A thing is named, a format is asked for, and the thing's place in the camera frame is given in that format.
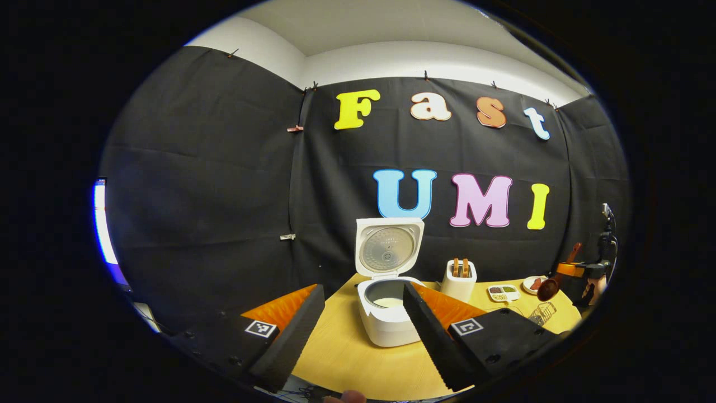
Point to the white round plate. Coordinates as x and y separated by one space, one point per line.
527 286

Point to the white divided bean dish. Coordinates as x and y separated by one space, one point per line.
503 291

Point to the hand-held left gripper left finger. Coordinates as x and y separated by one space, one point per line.
291 347

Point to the lit monitor screen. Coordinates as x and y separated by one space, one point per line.
103 229

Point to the brown wooden spoon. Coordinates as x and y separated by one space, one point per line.
547 289

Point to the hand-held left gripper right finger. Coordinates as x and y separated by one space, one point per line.
433 341

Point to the red sausage piece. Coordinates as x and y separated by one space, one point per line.
537 283

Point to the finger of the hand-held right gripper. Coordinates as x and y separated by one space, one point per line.
570 270

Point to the white rice cooker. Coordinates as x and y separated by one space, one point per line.
386 330

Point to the white toaster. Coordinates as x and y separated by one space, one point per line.
458 290

